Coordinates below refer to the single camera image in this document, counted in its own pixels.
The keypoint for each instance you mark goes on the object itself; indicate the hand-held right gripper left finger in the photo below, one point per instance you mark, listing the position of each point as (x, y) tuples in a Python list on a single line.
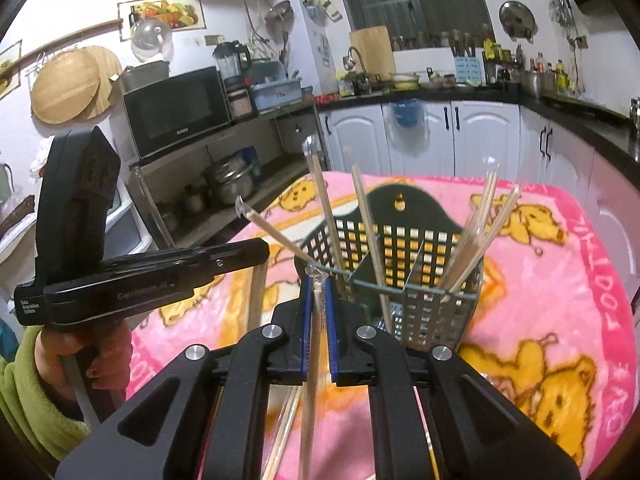
[(306, 330)]

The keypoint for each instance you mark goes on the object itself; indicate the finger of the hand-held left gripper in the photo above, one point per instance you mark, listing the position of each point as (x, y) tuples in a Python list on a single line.
[(230, 257)]

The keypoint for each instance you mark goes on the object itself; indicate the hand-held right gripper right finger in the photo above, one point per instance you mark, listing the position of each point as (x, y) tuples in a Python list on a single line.
[(331, 330)]

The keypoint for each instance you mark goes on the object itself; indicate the pile of chopsticks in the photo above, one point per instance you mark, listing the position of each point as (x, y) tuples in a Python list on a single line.
[(286, 425)]

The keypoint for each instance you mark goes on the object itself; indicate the dark green perforated utensil holder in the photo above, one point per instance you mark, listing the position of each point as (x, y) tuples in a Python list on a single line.
[(425, 205)]

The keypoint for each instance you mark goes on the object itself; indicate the person's left forearm green sleeve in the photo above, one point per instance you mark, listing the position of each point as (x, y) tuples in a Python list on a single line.
[(30, 410)]

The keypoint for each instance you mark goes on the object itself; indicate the hanging kitchen utensils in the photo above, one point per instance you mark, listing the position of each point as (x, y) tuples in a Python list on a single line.
[(561, 10)]

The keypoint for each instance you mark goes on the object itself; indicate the person's left hand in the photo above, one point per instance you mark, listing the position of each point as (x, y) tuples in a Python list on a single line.
[(55, 355)]

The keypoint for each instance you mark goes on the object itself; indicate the white plastic drawer unit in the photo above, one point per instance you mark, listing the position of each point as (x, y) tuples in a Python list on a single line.
[(125, 220)]

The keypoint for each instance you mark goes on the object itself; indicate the steel pot with lid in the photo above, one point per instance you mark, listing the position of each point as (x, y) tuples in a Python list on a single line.
[(230, 182)]

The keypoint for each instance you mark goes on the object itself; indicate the steel kitchen rack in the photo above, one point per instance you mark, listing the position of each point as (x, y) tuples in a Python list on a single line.
[(200, 152)]

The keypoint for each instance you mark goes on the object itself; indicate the round wooden boards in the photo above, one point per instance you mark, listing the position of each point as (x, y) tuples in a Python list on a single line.
[(70, 90)]

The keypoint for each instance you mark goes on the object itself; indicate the black microwave oven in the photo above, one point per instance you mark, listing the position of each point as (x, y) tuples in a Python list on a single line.
[(175, 110)]

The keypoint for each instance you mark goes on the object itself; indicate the grey drawer box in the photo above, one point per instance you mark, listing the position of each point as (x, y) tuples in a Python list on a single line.
[(300, 132)]

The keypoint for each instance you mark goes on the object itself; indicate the blue dish rack box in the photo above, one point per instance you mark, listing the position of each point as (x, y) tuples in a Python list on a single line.
[(276, 95)]

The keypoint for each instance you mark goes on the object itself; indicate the clear glass dome lid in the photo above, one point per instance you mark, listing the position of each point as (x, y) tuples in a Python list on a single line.
[(151, 40)]

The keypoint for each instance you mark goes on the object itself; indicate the blender with black base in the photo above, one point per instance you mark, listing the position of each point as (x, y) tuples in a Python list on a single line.
[(231, 62)]

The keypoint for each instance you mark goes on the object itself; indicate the pink bear printed blanket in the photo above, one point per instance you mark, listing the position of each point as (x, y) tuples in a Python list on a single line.
[(525, 310)]

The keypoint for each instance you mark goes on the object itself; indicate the blue hanging plastic bag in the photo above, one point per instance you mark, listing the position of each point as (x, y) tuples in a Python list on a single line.
[(406, 114)]

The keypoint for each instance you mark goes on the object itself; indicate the chrome sink faucet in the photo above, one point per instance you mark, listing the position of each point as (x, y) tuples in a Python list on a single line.
[(352, 57)]

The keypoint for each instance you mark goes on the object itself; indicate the wooden cutting board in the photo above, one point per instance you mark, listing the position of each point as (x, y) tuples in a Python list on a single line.
[(371, 52)]

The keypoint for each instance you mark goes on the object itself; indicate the hanging strainer ladle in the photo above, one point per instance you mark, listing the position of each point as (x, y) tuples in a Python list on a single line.
[(280, 12)]

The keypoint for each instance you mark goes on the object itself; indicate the white kitchen base cabinets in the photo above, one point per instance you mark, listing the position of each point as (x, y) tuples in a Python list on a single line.
[(500, 130)]

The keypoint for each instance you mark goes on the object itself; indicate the row of spice jars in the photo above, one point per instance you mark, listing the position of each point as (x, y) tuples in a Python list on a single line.
[(440, 39)]

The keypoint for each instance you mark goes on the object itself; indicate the steel stock pot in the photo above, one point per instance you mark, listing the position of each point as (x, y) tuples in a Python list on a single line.
[(536, 84)]

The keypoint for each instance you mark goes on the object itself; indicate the yellow oil bottle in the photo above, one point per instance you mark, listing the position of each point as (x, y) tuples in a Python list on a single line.
[(562, 77)]

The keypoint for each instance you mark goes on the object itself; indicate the hanging steel pot lid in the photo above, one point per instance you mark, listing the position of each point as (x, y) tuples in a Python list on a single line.
[(518, 20)]

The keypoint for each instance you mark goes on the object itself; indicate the small steel kettle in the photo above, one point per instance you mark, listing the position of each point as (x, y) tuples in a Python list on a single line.
[(635, 114)]

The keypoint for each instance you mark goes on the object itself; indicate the fruit wall poster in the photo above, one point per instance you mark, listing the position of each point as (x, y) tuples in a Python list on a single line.
[(160, 14)]

